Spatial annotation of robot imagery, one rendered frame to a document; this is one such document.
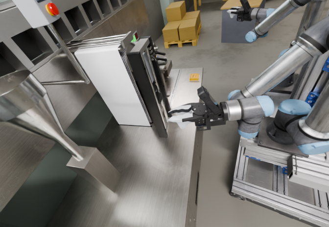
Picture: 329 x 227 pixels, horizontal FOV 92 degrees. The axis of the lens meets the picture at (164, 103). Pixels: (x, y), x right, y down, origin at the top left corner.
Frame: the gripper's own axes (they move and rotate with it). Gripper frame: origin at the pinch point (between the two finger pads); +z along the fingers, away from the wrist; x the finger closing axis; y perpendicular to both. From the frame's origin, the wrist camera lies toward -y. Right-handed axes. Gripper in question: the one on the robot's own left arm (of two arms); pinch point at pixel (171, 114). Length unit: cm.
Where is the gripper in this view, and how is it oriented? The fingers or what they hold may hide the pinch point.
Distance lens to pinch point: 60.8
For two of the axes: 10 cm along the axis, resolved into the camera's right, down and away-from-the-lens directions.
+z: -9.8, 1.5, 1.5
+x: 0.3, -5.8, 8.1
